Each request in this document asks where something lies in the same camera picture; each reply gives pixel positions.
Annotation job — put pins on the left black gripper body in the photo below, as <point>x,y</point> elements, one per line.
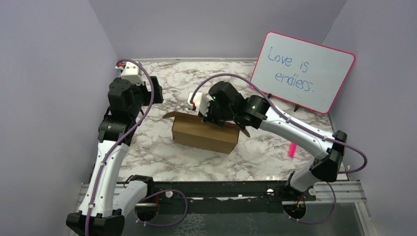
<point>142,97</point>

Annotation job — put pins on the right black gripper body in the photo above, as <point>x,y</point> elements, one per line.
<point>218,116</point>

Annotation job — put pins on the brown cardboard box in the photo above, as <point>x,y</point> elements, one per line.
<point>189,130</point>

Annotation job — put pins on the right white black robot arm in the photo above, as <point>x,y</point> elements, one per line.
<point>257,111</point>

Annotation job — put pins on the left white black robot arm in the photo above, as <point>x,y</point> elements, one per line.
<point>100,213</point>

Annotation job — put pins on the pink marker pen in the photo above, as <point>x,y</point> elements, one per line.
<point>292,150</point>

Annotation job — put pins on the pink framed whiteboard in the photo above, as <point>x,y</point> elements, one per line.
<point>301,72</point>

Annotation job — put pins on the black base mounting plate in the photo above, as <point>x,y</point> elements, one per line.
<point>215,197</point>

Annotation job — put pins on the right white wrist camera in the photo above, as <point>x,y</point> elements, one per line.
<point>199,102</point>

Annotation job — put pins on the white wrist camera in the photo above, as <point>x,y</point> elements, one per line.
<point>199,102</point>
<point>130,72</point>

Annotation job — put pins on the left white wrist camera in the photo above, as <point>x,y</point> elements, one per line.
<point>130,72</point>

